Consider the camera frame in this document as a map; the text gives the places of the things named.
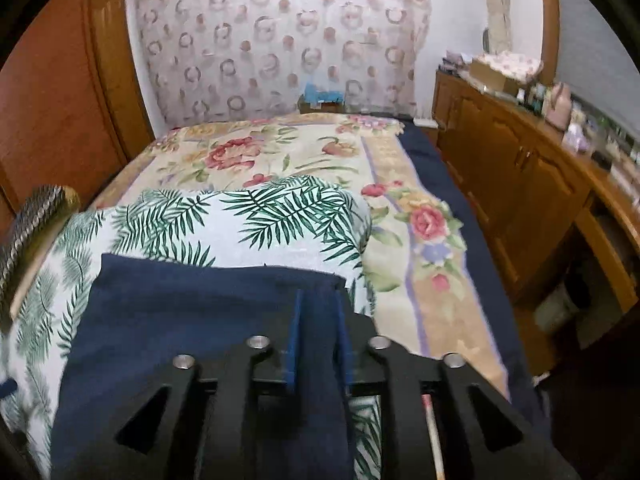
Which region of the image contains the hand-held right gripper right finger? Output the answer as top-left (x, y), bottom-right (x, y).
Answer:
top-left (335, 291), bottom-right (581, 480)

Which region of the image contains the circle patterned curtain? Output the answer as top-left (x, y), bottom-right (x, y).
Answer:
top-left (125, 0), bottom-right (433, 128)

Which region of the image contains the wooden cabinet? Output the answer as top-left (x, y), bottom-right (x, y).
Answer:
top-left (431, 70), bottom-right (640, 376)

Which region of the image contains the waste bin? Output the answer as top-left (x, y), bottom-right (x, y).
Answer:
top-left (532, 270), bottom-right (591, 336)

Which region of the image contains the dark circle patterned cloth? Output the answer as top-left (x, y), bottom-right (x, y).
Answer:
top-left (0, 185), bottom-right (82, 311)

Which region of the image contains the pink bag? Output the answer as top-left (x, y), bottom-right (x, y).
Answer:
top-left (545, 82), bottom-right (573, 131)

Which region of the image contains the blue box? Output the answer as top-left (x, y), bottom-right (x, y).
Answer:
top-left (298, 82), bottom-right (347, 113)

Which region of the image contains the row of small countertop items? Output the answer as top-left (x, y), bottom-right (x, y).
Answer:
top-left (517, 80), bottom-right (640, 191)

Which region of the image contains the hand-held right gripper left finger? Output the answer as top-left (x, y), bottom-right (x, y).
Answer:
top-left (50, 289), bottom-right (304, 480)

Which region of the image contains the navy bed sheet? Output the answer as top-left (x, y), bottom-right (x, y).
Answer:
top-left (400, 122), bottom-right (546, 431)

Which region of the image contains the cardboard box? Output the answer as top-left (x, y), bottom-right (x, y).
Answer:
top-left (470, 52), bottom-right (543, 96)

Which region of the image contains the floral blanket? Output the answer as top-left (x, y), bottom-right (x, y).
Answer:
top-left (92, 112), bottom-right (511, 401)

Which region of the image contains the palm leaf printed cloth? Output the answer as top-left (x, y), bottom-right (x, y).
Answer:
top-left (0, 175), bottom-right (383, 480)

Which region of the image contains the navy blue t-shirt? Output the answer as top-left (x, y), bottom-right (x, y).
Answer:
top-left (50, 252), bottom-right (358, 480)

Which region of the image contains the wooden door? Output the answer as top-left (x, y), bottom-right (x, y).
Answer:
top-left (0, 0), bottom-right (156, 231)

